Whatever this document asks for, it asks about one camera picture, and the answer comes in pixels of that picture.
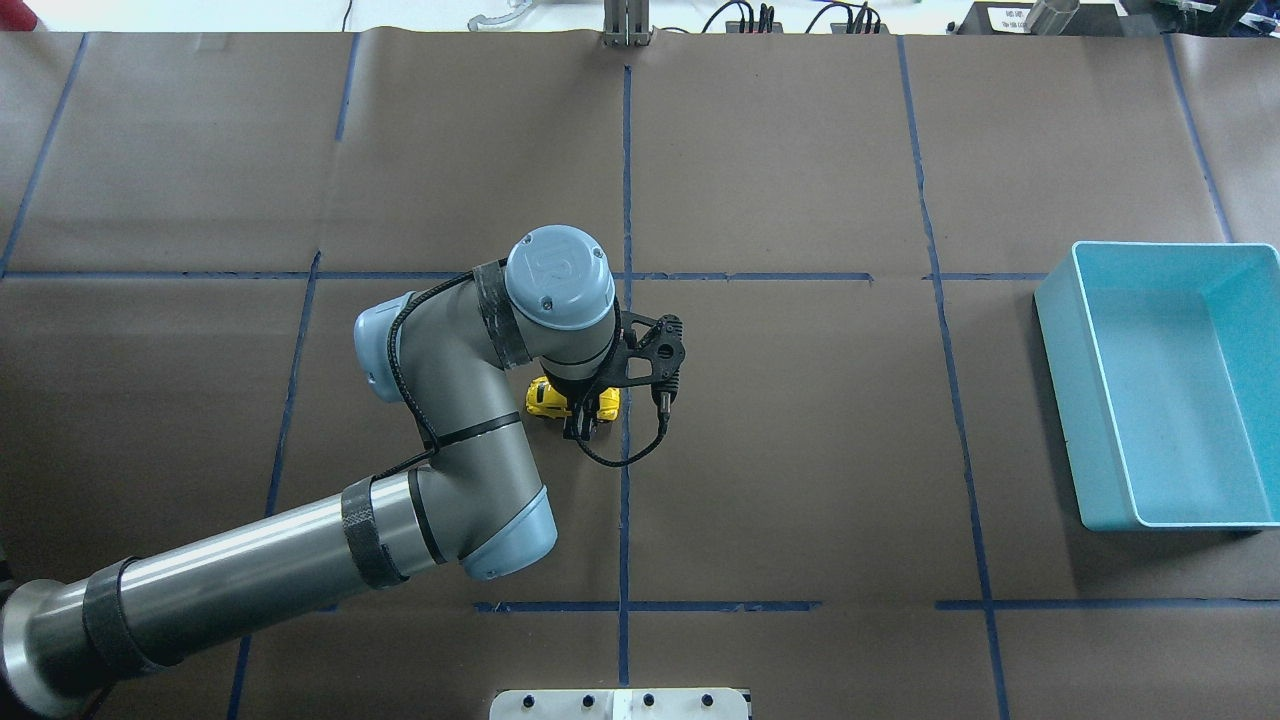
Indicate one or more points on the light blue plastic bin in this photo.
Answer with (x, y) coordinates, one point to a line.
(1163, 359)

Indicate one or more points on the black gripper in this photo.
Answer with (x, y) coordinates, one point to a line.
(577, 392)

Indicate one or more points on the aluminium frame post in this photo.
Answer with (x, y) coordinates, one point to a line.
(626, 23)

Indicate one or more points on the red cylinder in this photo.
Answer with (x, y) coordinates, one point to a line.
(18, 16)

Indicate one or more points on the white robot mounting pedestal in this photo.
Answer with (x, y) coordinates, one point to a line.
(623, 703)

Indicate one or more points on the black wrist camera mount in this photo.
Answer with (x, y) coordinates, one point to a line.
(648, 352)

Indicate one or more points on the white grabber tool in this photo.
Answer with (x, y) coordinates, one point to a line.
(513, 19)

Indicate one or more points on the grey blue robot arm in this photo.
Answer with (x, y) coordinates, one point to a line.
(476, 498)

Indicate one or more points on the yellow beetle toy car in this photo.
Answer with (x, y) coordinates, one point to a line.
(543, 400)

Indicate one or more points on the brown paper table cover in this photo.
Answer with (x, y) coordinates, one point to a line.
(864, 506)

